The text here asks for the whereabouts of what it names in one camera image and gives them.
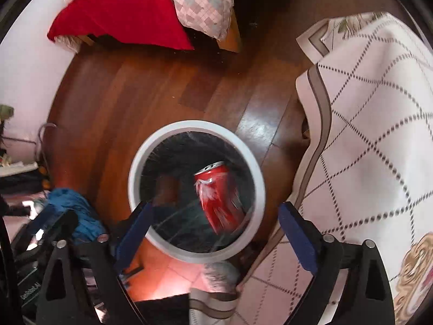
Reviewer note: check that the white trash bin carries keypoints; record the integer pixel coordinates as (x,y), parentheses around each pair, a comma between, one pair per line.
(203,125)

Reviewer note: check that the white diamond-patterned tablecloth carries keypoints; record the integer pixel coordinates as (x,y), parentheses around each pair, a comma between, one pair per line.
(372,142)

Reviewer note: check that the red blanket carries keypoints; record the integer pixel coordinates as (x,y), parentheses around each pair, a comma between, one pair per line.
(118,13)

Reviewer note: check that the red soda can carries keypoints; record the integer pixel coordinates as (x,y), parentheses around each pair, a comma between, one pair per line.
(220,203)

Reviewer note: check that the pink checkered quilt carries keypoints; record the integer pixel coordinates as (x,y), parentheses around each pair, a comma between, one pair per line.
(199,0)

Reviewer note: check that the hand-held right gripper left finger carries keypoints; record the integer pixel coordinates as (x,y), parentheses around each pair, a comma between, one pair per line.
(133,235)

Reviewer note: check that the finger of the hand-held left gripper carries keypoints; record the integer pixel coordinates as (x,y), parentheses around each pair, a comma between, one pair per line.
(50,226)

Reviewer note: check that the person's black fleece leg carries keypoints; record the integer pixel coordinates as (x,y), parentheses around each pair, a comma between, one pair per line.
(162,311)

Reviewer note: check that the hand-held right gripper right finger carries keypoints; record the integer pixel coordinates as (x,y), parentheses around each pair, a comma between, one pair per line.
(299,237)

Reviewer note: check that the blue clothes pile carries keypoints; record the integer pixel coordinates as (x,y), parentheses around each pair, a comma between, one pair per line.
(74,206)

